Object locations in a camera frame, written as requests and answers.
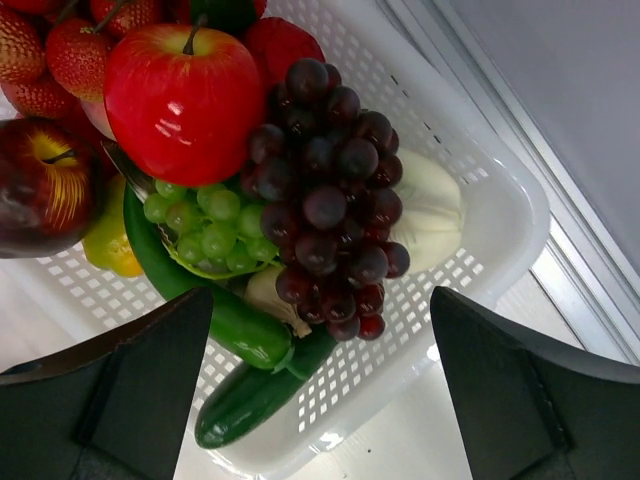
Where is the green grape bunch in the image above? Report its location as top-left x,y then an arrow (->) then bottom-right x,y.
142,179 -> 279,279

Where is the strawberry bunch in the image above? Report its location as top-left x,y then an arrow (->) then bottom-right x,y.
0,0 -> 326,146

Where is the green pepper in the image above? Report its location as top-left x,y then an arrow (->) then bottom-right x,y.
123,187 -> 295,371

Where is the green cucumber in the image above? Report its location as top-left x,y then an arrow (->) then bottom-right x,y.
194,325 -> 337,449

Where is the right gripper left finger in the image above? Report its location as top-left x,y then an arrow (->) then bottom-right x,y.
1,288 -> 213,479

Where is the white garlic bulb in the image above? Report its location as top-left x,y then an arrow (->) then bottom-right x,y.
244,266 -> 312,338

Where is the dark red apple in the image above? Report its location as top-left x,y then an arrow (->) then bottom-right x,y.
1,117 -> 104,259

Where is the yellow lemon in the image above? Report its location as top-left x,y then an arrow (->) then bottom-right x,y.
82,174 -> 143,278

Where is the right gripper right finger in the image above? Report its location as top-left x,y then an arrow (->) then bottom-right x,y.
430,287 -> 639,479

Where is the white bun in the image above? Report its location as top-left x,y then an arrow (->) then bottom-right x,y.
390,147 -> 466,274

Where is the white plastic basket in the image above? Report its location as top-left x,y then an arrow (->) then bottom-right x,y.
0,0 -> 551,480

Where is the right aluminium frame post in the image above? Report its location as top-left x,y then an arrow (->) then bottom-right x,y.
384,0 -> 640,366

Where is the purple grape bunch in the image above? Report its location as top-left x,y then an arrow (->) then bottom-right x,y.
244,58 -> 410,342

